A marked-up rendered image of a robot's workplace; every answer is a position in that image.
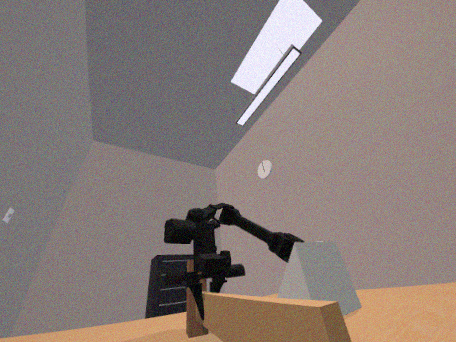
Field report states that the long wooden rail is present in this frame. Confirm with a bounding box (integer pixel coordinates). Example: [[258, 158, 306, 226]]
[[196, 291, 351, 342]]

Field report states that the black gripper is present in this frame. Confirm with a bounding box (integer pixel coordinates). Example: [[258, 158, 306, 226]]
[[165, 242, 246, 320]]

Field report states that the brown wooden post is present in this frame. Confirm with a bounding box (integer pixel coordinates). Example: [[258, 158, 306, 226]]
[[186, 259, 209, 338]]

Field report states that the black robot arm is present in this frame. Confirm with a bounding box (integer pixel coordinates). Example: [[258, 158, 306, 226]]
[[164, 203, 304, 276]]

